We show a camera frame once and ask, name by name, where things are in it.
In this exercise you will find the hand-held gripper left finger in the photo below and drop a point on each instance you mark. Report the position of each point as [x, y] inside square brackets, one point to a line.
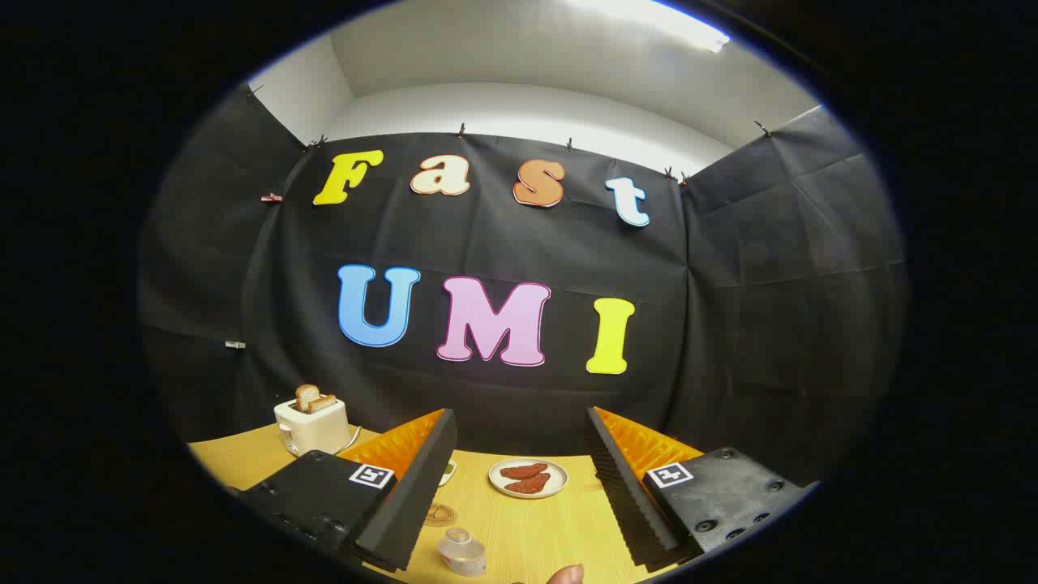
[413, 495]

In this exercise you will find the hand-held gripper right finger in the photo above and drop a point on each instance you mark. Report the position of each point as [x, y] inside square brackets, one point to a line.
[620, 487]

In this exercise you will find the round wooden coaster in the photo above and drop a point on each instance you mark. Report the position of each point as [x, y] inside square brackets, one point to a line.
[440, 515]

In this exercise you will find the clear juice bottle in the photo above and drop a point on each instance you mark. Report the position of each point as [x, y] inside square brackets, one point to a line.
[462, 553]

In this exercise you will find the white divided seed dish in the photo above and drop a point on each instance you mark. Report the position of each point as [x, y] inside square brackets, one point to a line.
[448, 470]

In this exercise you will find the white plate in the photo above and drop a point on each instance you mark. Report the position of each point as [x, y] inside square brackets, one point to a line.
[555, 478]

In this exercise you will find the red meat piece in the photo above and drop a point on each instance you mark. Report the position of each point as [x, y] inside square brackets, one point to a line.
[523, 470]
[529, 485]

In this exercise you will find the wooden table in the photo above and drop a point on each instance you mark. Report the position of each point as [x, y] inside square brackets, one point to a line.
[527, 535]

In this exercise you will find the cream toaster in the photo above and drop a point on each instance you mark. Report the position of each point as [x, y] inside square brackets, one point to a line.
[312, 428]

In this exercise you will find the toast slice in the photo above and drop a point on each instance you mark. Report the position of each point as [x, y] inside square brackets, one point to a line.
[306, 397]
[323, 403]

